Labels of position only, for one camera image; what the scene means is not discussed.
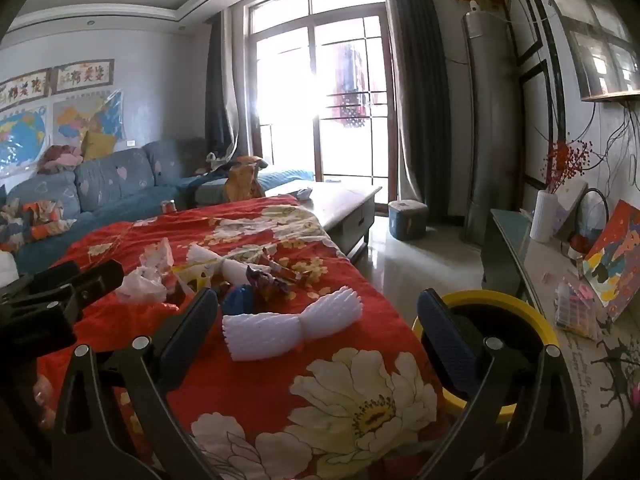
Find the white cloth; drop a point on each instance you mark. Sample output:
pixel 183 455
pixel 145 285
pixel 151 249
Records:
pixel 7 267

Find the hanging red laundry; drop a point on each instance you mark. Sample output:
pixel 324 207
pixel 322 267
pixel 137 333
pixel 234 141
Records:
pixel 350 90

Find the white vase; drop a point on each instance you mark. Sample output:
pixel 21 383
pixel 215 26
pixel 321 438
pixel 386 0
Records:
pixel 542 217

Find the red floral blanket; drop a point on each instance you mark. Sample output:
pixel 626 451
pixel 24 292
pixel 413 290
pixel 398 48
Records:
pixel 385 305

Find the crumpled white plastic bag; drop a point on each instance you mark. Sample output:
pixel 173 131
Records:
pixel 142 285

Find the white foam fruit net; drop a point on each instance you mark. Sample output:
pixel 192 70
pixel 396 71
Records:
pixel 280 332

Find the gold wall shelf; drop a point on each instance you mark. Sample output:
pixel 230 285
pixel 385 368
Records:
pixel 610 96

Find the brown paper bag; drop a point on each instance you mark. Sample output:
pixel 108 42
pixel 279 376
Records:
pixel 242 182

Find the purple foil snack wrapper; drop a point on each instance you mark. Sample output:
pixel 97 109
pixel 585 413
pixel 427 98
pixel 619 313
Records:
pixel 265 282

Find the country map poster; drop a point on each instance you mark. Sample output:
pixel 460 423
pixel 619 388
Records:
pixel 75 115

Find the yellow cushion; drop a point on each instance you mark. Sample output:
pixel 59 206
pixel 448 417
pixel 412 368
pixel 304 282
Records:
pixel 97 145

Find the colourful painting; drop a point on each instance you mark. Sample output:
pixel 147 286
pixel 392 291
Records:
pixel 615 255

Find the orange and white clothes pile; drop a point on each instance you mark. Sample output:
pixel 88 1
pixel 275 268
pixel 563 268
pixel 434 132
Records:
pixel 35 222

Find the blue plastic piece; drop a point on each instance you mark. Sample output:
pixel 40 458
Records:
pixel 237 297

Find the blue storage stool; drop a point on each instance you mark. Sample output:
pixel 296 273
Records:
pixel 407 220

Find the grey tower air conditioner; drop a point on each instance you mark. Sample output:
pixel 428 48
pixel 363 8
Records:
pixel 487 125

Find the wall mirror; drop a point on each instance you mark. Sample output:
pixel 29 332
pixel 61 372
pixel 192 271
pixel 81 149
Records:
pixel 590 40

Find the blue fabric sofa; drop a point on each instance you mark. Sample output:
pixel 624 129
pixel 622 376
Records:
pixel 115 180

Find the yellow snack wrapper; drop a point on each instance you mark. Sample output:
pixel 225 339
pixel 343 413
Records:
pixel 192 277

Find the glass balcony door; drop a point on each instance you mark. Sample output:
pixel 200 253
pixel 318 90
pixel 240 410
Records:
pixel 300 110

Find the dark curtain beside air conditioner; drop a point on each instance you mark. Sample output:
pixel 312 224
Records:
pixel 415 85

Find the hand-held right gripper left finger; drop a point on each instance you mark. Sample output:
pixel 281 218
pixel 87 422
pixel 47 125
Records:
pixel 191 330

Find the short calligraphy frame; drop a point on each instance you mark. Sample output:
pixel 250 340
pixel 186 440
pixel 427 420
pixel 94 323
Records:
pixel 82 76

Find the pink clothes pile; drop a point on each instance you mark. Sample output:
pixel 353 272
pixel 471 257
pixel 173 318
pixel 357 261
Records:
pixel 60 157

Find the yellow waste bin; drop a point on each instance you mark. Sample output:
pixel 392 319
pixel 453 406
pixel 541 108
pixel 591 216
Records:
pixel 487 298

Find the grey coffee table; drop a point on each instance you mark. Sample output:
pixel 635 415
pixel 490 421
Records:
pixel 340 200

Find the dark curtain beside sofa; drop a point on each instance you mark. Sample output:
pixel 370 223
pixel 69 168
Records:
pixel 220 100

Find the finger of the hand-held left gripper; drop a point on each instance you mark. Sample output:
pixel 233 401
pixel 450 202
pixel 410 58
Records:
pixel 80 280

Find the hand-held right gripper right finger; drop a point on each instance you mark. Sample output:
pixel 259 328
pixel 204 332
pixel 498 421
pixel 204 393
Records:
pixel 445 340

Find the long calligraphy frame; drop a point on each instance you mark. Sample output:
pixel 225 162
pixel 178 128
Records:
pixel 25 89

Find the red drink can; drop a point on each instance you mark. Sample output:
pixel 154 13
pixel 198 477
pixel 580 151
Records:
pixel 168 206

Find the world map poster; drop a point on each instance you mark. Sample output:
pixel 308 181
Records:
pixel 20 135

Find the glass-topped media cabinet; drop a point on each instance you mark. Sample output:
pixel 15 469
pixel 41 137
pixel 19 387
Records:
pixel 510 240

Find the clear plastic bead box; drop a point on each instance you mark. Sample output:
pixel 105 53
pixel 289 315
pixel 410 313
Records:
pixel 580 310

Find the white paper piece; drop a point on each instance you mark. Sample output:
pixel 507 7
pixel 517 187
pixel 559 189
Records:
pixel 304 192

